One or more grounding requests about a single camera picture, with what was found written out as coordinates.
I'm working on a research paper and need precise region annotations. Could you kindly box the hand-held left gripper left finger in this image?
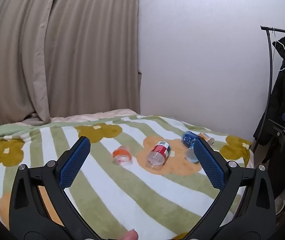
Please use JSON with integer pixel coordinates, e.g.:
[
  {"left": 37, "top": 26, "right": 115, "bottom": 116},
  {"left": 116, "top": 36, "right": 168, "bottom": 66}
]
[{"left": 9, "top": 136, "right": 100, "bottom": 240}]

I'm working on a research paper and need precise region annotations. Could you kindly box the orange label clear plastic cup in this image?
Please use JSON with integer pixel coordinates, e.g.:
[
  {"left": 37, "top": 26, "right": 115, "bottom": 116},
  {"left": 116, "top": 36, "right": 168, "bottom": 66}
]
[{"left": 112, "top": 145, "right": 133, "bottom": 167}]

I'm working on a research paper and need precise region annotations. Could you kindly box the person's left hand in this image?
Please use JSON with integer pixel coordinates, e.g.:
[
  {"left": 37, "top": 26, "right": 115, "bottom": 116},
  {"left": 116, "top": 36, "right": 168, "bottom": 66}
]
[{"left": 123, "top": 228, "right": 139, "bottom": 240}]

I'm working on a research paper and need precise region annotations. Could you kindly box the beige curtain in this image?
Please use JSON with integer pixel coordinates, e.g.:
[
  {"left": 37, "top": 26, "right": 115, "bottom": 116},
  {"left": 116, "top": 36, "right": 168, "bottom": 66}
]
[{"left": 0, "top": 0, "right": 142, "bottom": 128}]

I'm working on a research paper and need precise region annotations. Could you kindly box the blue label clear plastic cup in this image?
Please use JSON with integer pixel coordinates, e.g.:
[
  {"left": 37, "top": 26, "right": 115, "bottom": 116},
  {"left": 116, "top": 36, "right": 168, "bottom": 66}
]
[{"left": 181, "top": 130, "right": 201, "bottom": 163}]

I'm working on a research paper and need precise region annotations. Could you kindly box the red label clear plastic cup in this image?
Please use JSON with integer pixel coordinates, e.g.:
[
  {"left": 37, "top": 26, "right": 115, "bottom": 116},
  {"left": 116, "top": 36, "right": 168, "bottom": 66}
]
[{"left": 145, "top": 141, "right": 172, "bottom": 171}]

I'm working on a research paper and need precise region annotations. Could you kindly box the small orange label plastic cup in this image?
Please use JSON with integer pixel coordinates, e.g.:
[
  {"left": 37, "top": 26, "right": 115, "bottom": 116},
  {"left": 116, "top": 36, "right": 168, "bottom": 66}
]
[{"left": 198, "top": 132, "right": 215, "bottom": 147}]

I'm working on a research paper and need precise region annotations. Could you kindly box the green striped floral blanket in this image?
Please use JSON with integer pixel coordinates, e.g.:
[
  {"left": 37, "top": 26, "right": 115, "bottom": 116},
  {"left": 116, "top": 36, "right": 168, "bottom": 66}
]
[{"left": 0, "top": 115, "right": 255, "bottom": 240}]

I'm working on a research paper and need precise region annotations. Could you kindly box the black clothes rack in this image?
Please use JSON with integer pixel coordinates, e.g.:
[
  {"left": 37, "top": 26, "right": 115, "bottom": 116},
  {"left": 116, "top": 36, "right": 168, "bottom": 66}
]
[{"left": 251, "top": 25, "right": 285, "bottom": 153}]

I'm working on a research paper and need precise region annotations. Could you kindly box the white slipper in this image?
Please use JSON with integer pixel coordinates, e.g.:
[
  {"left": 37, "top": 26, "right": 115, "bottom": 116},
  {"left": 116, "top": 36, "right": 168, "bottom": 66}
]
[{"left": 274, "top": 195, "right": 285, "bottom": 216}]

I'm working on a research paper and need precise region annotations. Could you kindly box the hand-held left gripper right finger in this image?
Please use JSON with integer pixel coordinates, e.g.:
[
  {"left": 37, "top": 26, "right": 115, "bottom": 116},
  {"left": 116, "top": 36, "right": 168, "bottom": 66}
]
[{"left": 180, "top": 137, "right": 276, "bottom": 240}]

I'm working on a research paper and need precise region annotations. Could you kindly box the cream bed sheet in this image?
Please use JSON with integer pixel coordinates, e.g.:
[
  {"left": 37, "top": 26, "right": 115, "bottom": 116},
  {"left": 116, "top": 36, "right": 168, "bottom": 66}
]
[{"left": 49, "top": 108, "right": 139, "bottom": 123}]

